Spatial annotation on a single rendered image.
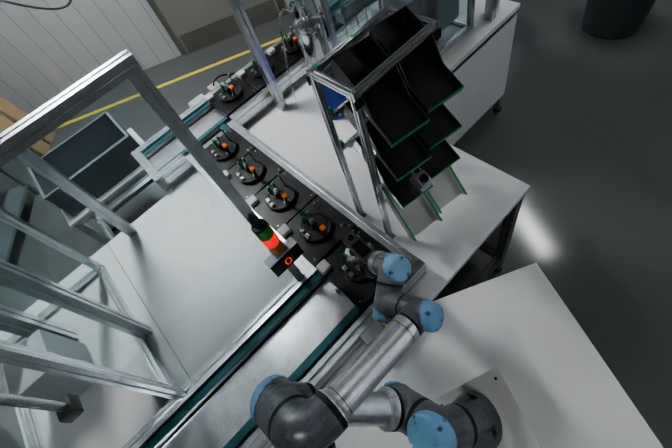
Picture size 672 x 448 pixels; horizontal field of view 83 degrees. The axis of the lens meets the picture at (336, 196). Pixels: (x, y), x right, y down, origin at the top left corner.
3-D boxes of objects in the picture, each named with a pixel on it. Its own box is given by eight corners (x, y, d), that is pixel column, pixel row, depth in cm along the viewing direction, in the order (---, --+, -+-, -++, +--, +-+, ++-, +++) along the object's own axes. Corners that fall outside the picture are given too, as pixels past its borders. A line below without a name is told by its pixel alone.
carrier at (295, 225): (357, 226, 158) (350, 211, 148) (315, 268, 152) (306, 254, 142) (319, 197, 171) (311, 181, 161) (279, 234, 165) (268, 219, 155)
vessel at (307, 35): (342, 67, 189) (322, -7, 159) (321, 84, 186) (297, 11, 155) (323, 58, 197) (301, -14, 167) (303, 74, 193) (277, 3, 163)
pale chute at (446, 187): (461, 193, 151) (467, 194, 147) (435, 212, 149) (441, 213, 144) (425, 133, 146) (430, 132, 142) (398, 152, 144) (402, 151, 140)
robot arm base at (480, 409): (513, 435, 102) (490, 444, 96) (478, 460, 109) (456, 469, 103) (478, 381, 112) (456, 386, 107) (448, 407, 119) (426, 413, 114)
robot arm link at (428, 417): (473, 462, 100) (438, 477, 92) (433, 435, 111) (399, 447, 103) (476, 415, 101) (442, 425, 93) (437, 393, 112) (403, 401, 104)
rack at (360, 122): (444, 185, 170) (444, 19, 105) (390, 242, 160) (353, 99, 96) (407, 163, 181) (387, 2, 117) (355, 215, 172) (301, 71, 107)
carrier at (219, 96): (259, 92, 223) (251, 75, 213) (228, 117, 217) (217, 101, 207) (237, 78, 236) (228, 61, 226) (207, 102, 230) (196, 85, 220)
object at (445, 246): (529, 189, 162) (530, 185, 160) (265, 494, 124) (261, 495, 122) (315, 77, 238) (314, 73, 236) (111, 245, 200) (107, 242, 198)
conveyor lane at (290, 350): (406, 272, 151) (404, 262, 143) (244, 449, 130) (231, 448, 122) (355, 232, 167) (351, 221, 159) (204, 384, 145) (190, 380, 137)
